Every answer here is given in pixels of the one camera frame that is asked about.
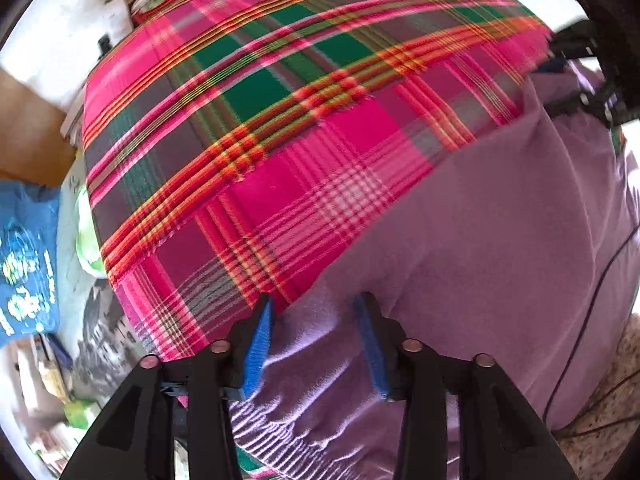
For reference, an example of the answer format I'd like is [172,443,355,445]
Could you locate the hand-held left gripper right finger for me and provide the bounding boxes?
[354,291,581,480]

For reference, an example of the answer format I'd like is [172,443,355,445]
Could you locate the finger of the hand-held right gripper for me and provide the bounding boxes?
[550,22,598,58]
[545,94,596,117]

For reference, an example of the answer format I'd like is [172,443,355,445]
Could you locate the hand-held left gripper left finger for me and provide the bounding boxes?
[60,294,275,480]

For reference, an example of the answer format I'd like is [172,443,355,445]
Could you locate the purple pants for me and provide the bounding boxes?
[227,57,640,480]

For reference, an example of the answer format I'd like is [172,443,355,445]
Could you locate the grey printed table cover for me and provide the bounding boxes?
[10,150,166,466]

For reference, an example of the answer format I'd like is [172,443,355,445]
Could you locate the green tissue pack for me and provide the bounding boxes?
[62,399,101,428]
[75,185,108,277]

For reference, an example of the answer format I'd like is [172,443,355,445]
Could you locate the person's floral clothing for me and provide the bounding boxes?
[550,315,640,480]

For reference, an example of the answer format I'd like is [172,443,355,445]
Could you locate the pink green plaid bed sheet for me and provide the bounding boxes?
[80,0,626,480]

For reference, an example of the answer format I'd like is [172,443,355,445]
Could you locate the blue printed tote bag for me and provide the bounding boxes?
[0,180,61,346]

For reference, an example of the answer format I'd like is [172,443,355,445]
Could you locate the wooden wardrobe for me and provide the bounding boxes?
[0,67,76,188]

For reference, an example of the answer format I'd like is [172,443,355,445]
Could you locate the black cable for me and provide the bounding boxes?
[542,222,640,436]

